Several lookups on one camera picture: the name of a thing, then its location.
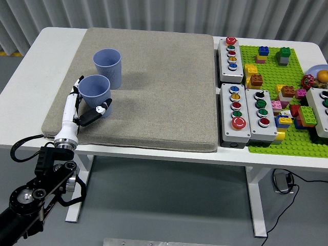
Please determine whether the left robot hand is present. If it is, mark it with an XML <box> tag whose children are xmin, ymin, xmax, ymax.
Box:
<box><xmin>53</xmin><ymin>75</ymin><xmax>113</xmax><ymax>143</ymax></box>

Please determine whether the blue ribbed cup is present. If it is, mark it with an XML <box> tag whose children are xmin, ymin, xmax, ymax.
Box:
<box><xmin>93</xmin><ymin>48</ymin><xmax>122</xmax><ymax>90</ymax></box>
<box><xmin>78</xmin><ymin>74</ymin><xmax>113</xmax><ymax>119</ymax></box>

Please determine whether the white table leg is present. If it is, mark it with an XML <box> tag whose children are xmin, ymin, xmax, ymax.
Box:
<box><xmin>244</xmin><ymin>166</ymin><xmax>269</xmax><ymax>239</ymax></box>
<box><xmin>65</xmin><ymin>153</ymin><xmax>95</xmax><ymax>223</ymax></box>

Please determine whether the grey-brown mat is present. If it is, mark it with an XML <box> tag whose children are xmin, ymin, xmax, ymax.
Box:
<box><xmin>41</xmin><ymin>27</ymin><xmax>219</xmax><ymax>153</ymax></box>

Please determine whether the large five-button control box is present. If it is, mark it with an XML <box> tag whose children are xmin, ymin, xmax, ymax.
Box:
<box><xmin>219</xmin><ymin>83</ymin><xmax>252</xmax><ymax>149</ymax></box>

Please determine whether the small five-button control box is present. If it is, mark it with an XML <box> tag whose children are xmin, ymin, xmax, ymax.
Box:
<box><xmin>217</xmin><ymin>36</ymin><xmax>245</xmax><ymax>84</ymax></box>

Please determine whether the four-button control box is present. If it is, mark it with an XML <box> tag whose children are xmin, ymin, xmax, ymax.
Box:
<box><xmin>245</xmin><ymin>88</ymin><xmax>279</xmax><ymax>147</ymax></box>

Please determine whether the brown building block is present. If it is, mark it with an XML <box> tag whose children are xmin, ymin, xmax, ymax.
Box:
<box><xmin>250</xmin><ymin>74</ymin><xmax>264</xmax><ymax>87</ymax></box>

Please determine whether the blue yellow pink block stack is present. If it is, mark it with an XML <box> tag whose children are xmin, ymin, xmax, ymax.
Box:
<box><xmin>255</xmin><ymin>46</ymin><xmax>270</xmax><ymax>65</ymax></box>

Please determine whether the green building baseplate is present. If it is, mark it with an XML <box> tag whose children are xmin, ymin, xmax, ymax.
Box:
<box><xmin>239</xmin><ymin>45</ymin><xmax>328</xmax><ymax>157</ymax></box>

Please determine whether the light pink building block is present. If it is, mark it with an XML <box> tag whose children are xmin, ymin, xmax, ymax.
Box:
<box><xmin>271</xmin><ymin>100</ymin><xmax>283</xmax><ymax>116</ymax></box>

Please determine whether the orange white block stack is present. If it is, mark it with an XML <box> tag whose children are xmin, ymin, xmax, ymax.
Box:
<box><xmin>278</xmin><ymin>85</ymin><xmax>296</xmax><ymax>104</ymax></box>

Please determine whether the grey power adapter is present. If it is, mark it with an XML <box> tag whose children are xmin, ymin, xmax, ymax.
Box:
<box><xmin>272</xmin><ymin>172</ymin><xmax>293</xmax><ymax>194</ymax></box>

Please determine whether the green grey block stack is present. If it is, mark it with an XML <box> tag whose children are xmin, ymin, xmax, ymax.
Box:
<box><xmin>275</xmin><ymin>47</ymin><xmax>292</xmax><ymax>67</ymax></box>

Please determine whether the red building block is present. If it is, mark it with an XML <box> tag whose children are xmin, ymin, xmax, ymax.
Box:
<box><xmin>289</xmin><ymin>104</ymin><xmax>302</xmax><ymax>119</ymax></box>

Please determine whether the magenta building block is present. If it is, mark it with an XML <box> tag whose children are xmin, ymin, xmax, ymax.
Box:
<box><xmin>294</xmin><ymin>88</ymin><xmax>308</xmax><ymax>100</ymax></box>

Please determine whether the green orange blue block stack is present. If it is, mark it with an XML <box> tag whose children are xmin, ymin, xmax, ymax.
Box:
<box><xmin>294</xmin><ymin>106</ymin><xmax>318</xmax><ymax>130</ymax></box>

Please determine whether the red valve wheel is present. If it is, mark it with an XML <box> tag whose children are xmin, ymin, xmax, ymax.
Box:
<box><xmin>301</xmin><ymin>74</ymin><xmax>315</xmax><ymax>90</ymax></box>

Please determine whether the white control box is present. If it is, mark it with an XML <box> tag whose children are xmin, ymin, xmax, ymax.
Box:
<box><xmin>305</xmin><ymin>87</ymin><xmax>328</xmax><ymax>139</ymax></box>

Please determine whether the blue plate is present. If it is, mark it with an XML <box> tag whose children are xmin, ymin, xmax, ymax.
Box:
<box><xmin>306</xmin><ymin>65</ymin><xmax>328</xmax><ymax>85</ymax></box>

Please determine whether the black power cable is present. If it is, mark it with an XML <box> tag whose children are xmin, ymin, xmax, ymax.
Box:
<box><xmin>261</xmin><ymin>171</ymin><xmax>328</xmax><ymax>246</ymax></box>

